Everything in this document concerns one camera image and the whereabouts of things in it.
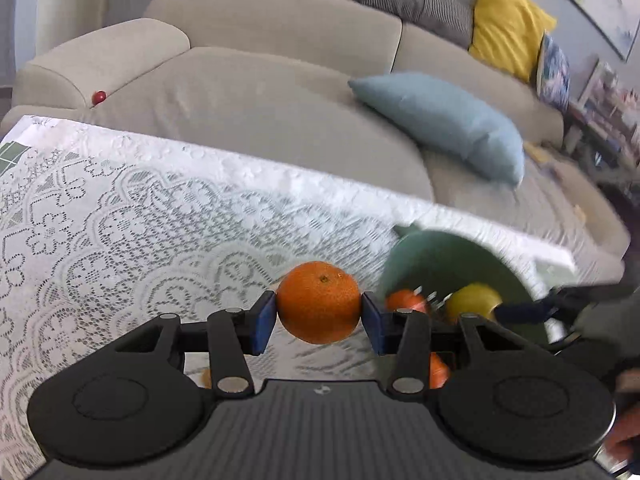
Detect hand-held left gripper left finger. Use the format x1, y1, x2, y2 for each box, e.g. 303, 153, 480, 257
112, 290, 278, 395

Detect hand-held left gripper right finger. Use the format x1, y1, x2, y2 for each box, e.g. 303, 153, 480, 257
361, 291, 551, 395

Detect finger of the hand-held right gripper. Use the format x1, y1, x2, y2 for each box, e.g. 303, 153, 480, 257
494, 285, 626, 328

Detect orange mandarin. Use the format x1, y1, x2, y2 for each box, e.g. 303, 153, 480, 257
429, 352, 451, 390
385, 289, 431, 316
276, 261, 363, 346

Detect yellow lemon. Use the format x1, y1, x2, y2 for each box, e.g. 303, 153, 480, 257
445, 282, 503, 326

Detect green colander bowl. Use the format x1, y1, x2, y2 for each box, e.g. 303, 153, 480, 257
376, 222, 576, 356

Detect person's right hand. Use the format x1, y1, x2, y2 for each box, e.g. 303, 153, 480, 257
602, 367, 640, 466

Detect white lace tablecloth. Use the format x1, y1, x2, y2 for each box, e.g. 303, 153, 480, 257
0, 115, 576, 471

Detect magazines with yellow edge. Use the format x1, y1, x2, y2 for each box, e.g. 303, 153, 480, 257
522, 141, 566, 173

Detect light blue cushion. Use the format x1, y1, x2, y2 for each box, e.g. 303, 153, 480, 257
347, 72, 526, 191

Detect beige sofa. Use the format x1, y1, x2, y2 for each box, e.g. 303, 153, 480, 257
0, 0, 631, 271

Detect cluttered side shelf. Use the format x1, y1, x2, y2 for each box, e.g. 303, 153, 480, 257
562, 57, 640, 186

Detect blue floral cushion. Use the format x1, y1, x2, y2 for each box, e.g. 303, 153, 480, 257
536, 30, 572, 113

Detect yellow cushion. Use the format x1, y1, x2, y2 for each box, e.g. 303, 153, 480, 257
467, 0, 558, 83

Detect grey checked cushion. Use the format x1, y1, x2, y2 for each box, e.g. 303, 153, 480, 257
359, 0, 476, 48

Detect large framed wall picture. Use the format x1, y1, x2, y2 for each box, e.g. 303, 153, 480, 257
549, 0, 640, 63

